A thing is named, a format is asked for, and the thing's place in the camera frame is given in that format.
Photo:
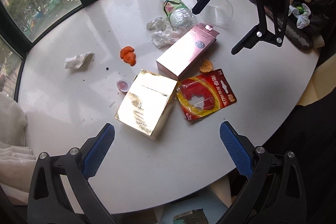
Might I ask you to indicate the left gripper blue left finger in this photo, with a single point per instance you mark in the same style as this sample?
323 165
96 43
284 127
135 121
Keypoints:
95 149

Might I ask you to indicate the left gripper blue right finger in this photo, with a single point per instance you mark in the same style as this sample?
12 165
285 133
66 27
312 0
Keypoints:
239 148

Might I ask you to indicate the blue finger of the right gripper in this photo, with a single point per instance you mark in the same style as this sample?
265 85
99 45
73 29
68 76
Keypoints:
199 6
248 41

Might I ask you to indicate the clear plastic cup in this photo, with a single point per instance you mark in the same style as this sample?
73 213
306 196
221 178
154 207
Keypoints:
217 12

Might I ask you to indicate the green label plastic bottle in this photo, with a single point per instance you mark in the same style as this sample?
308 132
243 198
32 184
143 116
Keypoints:
178 14

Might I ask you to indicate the white tissue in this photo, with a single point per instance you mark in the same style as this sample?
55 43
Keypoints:
163 33

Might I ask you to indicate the pink cardboard box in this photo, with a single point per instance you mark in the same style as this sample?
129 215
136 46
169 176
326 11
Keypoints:
177 59

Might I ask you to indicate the gold cardboard box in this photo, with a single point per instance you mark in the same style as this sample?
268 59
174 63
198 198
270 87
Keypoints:
148 103

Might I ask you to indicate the small pink jelly cup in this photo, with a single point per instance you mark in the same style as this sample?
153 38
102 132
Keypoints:
123 86

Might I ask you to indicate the trash bin with liner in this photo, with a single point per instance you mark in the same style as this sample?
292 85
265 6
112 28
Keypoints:
203 207

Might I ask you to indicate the orange chip crumb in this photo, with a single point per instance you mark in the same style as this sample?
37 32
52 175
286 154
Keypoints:
206 66

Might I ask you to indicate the dark tray with clothes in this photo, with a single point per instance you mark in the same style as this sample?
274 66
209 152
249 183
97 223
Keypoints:
311 24

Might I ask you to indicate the red battery blister pack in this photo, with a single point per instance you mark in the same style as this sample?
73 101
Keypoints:
202 95

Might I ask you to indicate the white sheer curtain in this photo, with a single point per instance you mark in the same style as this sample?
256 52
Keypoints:
17 160

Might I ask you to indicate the orange peel pieces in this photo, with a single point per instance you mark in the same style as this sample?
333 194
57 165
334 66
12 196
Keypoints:
128 56

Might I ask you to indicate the small white tissue wad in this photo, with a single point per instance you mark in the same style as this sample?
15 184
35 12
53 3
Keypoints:
77 61

